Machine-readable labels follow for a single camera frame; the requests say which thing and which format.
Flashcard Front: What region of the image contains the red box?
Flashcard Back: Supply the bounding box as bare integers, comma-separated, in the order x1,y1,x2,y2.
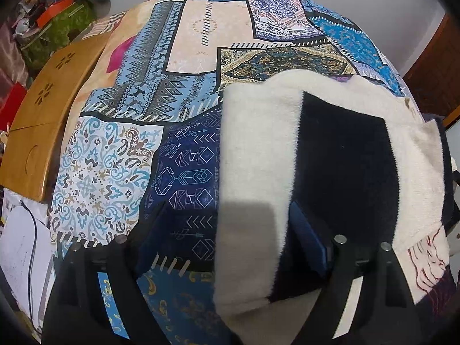
0,83,27,130

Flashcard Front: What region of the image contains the wooden folding lap table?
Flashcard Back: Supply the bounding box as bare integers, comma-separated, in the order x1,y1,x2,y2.
0,35,112,202

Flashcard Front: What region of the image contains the green patterned cloth bundle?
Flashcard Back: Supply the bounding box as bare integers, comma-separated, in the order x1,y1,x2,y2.
20,5,97,70

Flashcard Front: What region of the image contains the blue patchwork print bedsheet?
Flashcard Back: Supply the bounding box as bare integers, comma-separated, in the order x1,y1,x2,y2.
50,0,421,345

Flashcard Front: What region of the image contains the pile of assorted clutter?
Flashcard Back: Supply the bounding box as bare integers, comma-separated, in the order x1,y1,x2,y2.
11,0,72,33

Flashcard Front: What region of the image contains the white and navy fleece garment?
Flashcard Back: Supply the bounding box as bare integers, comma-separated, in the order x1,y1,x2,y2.
214,70,459,317

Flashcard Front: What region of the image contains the black cable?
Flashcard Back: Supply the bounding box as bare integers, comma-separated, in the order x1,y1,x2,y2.
20,201,40,327

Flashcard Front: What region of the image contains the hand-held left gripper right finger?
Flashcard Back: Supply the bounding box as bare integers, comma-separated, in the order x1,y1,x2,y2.
287,201,419,345

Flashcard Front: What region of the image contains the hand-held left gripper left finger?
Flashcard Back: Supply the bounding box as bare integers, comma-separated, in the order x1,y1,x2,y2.
42,201,174,345

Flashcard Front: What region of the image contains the white cardboard box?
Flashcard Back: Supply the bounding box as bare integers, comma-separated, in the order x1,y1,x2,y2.
0,189,58,331

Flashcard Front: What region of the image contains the brown wooden cabinet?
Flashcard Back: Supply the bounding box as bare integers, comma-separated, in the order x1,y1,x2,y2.
402,14,460,119

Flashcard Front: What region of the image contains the orange box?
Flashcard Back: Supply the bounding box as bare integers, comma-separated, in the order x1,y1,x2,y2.
36,0,74,27

